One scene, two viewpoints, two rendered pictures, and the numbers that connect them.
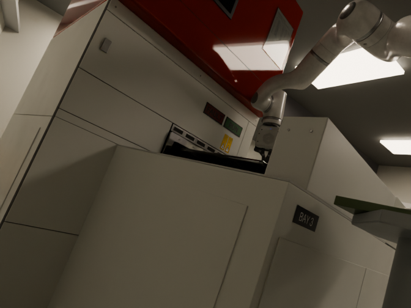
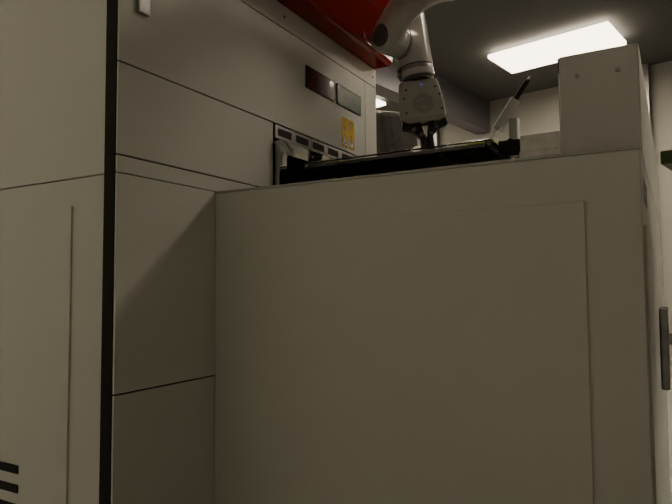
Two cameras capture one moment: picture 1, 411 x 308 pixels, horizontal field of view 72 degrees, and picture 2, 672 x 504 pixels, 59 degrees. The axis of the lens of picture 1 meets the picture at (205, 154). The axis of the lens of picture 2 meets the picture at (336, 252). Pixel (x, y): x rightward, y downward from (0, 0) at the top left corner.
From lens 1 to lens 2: 0.41 m
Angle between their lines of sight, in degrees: 20
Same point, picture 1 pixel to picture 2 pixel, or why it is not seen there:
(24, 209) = (133, 362)
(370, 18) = not seen: outside the picture
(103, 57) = (146, 28)
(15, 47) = not seen: outside the picture
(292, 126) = (581, 69)
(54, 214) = (173, 353)
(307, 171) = (634, 128)
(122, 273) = (377, 383)
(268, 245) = (641, 239)
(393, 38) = not seen: outside the picture
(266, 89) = (403, 14)
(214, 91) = (309, 42)
